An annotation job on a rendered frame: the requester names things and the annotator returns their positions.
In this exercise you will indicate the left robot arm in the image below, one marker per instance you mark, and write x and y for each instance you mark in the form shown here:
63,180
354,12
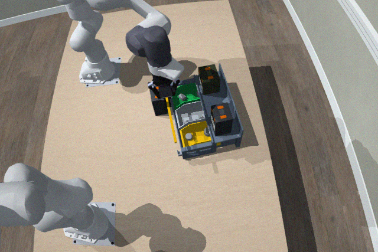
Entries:
147,39

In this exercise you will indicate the green open bin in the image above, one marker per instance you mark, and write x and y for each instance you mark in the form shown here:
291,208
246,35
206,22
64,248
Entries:
190,91

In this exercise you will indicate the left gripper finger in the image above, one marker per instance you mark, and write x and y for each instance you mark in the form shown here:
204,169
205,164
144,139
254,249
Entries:
175,84
156,92

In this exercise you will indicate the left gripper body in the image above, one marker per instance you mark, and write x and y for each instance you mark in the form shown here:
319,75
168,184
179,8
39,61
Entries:
160,80

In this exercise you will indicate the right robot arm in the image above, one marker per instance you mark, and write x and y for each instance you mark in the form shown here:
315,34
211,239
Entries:
28,197

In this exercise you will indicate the grey metal shelf rack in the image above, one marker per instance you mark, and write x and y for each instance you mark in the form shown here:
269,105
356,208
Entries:
235,137

